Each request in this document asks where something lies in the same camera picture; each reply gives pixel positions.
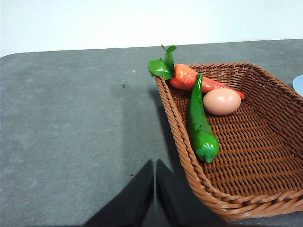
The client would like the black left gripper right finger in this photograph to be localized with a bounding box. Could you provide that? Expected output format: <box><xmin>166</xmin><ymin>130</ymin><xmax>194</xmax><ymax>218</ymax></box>
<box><xmin>156</xmin><ymin>158</ymin><xmax>228</xmax><ymax>227</ymax></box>

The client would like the brown egg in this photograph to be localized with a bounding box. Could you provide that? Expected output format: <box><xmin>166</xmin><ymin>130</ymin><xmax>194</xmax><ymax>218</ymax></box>
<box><xmin>202</xmin><ymin>88</ymin><xmax>242</xmax><ymax>116</ymax></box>

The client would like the orange carrot with green leaves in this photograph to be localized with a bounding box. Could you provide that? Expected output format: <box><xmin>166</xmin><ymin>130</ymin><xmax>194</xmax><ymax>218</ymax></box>
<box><xmin>147</xmin><ymin>44</ymin><xmax>246</xmax><ymax>101</ymax></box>

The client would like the green chili pepper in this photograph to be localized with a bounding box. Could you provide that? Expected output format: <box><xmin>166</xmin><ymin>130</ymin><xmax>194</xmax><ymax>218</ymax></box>
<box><xmin>187</xmin><ymin>72</ymin><xmax>221</xmax><ymax>164</ymax></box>

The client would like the blue plate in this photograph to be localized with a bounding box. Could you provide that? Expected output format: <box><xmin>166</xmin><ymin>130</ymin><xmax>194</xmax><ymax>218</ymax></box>
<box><xmin>292</xmin><ymin>74</ymin><xmax>303</xmax><ymax>98</ymax></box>

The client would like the brown wicker basket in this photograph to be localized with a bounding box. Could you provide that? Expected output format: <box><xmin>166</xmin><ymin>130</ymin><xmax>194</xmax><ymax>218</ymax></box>
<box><xmin>154</xmin><ymin>61</ymin><xmax>303</xmax><ymax>222</ymax></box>

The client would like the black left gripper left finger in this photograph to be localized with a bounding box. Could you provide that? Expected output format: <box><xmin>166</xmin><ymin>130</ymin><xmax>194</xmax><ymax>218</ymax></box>
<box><xmin>83</xmin><ymin>159</ymin><xmax>155</xmax><ymax>227</ymax></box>

